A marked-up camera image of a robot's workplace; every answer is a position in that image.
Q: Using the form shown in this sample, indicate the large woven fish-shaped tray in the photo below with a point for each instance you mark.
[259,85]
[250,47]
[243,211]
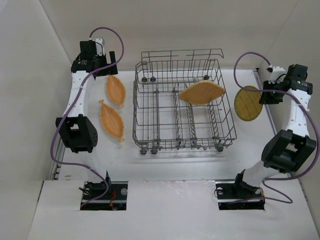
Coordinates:
[115,90]

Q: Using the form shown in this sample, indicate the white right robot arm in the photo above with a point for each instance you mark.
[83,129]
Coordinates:
[288,150]

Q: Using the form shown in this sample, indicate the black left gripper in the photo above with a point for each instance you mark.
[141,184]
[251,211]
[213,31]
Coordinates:
[105,69]

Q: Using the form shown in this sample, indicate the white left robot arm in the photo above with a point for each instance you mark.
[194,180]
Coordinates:
[77,131]

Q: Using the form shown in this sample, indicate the aluminium table edge rail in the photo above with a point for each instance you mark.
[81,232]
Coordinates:
[56,167]

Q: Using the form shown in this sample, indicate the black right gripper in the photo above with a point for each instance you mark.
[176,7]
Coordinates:
[268,95]

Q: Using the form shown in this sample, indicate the small woven fish-shaped tray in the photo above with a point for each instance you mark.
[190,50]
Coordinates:
[111,121]

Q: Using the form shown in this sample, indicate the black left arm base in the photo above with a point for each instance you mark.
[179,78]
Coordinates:
[105,195]

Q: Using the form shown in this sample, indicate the round woven green plate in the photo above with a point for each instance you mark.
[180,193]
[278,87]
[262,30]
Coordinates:
[246,104]

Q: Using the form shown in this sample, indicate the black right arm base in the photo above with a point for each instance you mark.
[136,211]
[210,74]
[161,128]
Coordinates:
[238,195]

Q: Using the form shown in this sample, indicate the grey wire dish rack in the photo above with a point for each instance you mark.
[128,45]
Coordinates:
[161,120]

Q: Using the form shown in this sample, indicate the woven leaf-shaped tray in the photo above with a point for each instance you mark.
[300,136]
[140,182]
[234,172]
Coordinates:
[201,93]

